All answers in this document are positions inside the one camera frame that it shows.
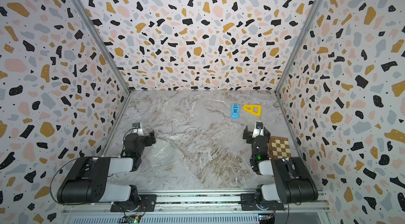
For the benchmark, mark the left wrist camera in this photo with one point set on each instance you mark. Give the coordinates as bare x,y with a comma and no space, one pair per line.
137,128

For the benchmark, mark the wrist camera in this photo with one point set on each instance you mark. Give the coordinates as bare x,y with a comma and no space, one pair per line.
258,129
137,128

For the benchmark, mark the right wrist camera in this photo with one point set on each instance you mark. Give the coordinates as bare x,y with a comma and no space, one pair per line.
258,129

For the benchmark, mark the wooden chessboard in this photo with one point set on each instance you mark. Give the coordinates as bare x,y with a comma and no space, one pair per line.
280,147

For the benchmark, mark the yellow triangular plastic piece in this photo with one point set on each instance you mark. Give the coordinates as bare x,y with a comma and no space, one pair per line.
253,109

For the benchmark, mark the blue toy car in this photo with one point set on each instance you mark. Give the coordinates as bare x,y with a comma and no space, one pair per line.
235,110

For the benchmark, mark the aluminium mounting rail frame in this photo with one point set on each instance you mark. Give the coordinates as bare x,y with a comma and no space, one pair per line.
205,206

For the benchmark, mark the blue floral dinner plate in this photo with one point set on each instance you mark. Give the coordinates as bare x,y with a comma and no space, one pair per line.
164,153

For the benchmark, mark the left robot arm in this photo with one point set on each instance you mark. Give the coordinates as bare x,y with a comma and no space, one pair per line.
87,180

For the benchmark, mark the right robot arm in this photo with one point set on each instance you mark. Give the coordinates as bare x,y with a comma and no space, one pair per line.
292,182

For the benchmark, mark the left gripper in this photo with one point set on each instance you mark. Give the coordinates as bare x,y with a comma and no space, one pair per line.
148,142

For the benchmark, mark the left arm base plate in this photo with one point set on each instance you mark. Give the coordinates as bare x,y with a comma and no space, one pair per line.
144,203

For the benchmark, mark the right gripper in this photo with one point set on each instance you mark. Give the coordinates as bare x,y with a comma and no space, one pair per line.
249,135

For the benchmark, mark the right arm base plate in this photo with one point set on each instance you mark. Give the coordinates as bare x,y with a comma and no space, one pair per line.
254,201

